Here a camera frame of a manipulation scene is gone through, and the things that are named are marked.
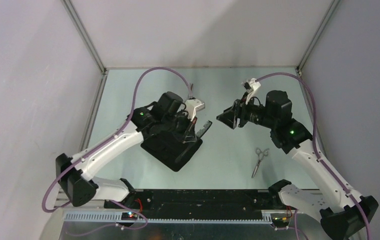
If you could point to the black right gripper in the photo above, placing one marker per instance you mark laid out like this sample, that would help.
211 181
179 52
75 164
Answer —
230 115

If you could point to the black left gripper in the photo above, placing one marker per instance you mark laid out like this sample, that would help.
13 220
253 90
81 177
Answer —
187 132

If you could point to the black handled styling comb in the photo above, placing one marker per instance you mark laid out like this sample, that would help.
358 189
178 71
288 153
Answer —
204 129

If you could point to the black zippered tool case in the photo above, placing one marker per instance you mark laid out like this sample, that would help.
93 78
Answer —
169 151

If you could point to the silver scissors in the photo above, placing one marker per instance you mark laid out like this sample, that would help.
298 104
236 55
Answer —
261 154

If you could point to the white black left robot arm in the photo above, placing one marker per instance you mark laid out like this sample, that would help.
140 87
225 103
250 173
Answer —
77 174

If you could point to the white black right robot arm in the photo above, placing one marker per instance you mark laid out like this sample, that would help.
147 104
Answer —
340 209

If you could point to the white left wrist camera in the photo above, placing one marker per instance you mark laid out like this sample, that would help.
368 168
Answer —
193 106

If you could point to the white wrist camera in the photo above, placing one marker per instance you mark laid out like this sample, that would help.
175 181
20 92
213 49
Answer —
251 86
193 106

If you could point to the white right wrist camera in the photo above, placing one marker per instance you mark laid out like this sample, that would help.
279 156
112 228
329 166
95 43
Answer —
251 86

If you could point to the aluminium front frame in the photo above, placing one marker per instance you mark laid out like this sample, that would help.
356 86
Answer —
310 204

